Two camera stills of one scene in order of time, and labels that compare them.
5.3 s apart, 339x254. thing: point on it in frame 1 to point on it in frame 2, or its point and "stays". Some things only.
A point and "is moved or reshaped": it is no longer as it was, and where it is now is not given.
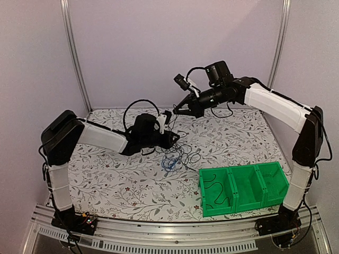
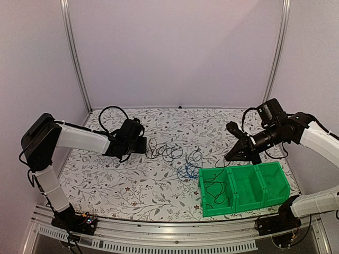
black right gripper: [196, 108] to [251, 154]
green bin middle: [248, 187] stays
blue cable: [168, 163] to [188, 171]
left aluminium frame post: [64, 10] stays
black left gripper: [168, 143] to [142, 148]
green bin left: [216, 191] stays
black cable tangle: [178, 155] is moved or reshaped
